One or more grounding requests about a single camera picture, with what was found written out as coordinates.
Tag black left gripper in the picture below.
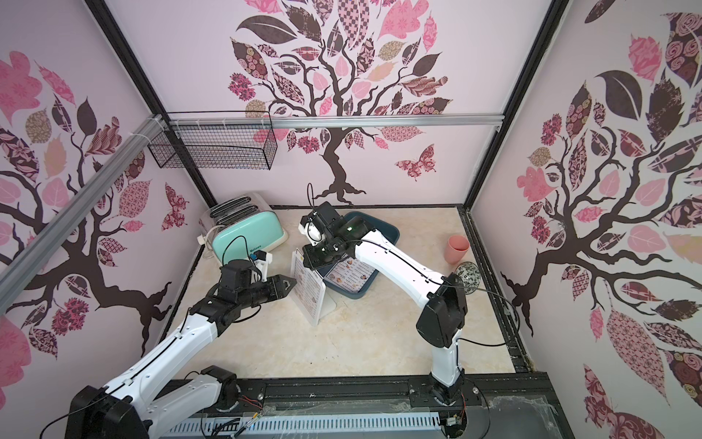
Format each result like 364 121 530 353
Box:
240 274 300 309

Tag clear acrylic menu holder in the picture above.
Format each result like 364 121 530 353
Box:
289 248 336 327

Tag new dim sum menu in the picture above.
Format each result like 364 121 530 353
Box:
325 257 375 294

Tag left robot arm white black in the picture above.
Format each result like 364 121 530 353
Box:
62 259 297 438

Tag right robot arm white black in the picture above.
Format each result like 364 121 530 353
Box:
298 202 516 406

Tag teal plastic bin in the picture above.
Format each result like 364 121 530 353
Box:
317 211 400 299

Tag mint green toaster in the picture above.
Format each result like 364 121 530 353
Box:
197 192 288 264

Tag pink plastic cup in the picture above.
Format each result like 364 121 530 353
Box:
444 235 470 264

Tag speckled round dish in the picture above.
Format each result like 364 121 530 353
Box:
454 261 482 294

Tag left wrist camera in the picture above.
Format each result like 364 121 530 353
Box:
250 251 272 282

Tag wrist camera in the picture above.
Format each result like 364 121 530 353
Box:
302 214 325 246
250 251 272 282

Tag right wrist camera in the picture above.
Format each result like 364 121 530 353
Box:
302 214 325 246

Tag aluminium rail back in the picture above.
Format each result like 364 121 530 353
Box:
168 112 505 129

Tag aluminium rail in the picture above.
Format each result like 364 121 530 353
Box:
1 115 165 314
168 112 505 129

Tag black wire basket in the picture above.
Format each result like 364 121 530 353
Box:
148 110 278 170

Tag white slotted cable duct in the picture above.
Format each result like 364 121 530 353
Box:
163 413 442 438

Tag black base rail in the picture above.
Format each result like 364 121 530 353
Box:
147 372 561 439

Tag aluminium rail left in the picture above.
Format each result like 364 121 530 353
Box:
1 115 165 314

